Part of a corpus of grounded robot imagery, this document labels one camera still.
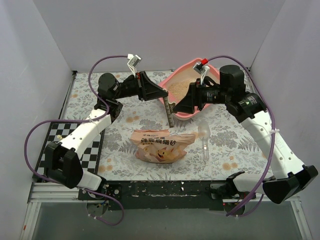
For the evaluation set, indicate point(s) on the black white chessboard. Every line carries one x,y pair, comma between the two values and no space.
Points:
76,155

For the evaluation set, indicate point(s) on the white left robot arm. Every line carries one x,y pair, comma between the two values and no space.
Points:
104,113

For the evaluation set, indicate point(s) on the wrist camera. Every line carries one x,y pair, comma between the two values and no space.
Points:
133,61
202,68

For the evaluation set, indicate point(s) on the beige litter pellets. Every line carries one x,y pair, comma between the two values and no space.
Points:
179,90

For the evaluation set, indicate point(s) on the floral patterned table mat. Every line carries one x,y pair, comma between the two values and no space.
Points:
231,148

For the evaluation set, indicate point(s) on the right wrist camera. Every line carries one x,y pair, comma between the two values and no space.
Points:
202,68

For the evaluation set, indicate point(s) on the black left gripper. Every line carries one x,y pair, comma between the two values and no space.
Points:
142,85

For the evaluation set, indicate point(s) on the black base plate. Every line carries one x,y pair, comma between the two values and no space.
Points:
172,194

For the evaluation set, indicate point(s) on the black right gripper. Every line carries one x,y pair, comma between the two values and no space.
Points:
194,96

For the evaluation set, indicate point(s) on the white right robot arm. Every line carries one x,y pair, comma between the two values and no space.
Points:
289,174

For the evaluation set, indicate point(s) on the clear plastic litter scoop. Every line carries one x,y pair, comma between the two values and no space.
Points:
204,134

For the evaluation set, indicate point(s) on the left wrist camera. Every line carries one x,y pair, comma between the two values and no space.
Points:
133,61

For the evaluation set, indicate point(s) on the pink cat litter box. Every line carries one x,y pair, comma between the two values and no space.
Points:
186,72

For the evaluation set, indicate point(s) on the peach cat litter bag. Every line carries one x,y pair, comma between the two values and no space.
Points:
159,146

